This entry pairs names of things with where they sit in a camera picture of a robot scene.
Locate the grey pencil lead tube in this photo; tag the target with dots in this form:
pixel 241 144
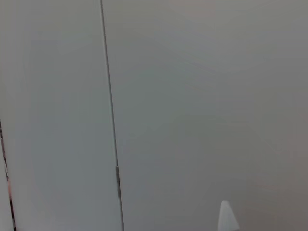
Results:
pixel 226 219

